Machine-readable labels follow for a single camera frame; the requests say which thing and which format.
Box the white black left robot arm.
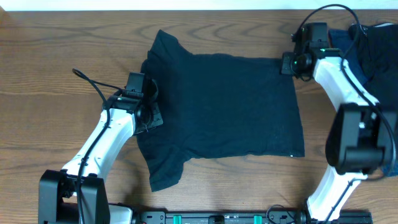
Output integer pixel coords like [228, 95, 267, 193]
[38, 91, 163, 223]

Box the black garment pile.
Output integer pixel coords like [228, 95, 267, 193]
[348, 23, 397, 108]

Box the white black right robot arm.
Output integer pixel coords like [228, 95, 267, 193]
[280, 49, 397, 223]

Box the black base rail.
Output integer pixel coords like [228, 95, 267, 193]
[136, 210, 373, 224]

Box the black nike t-shirt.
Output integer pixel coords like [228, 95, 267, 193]
[137, 30, 305, 192]

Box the navy blue garment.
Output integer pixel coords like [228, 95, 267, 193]
[328, 29, 368, 85]

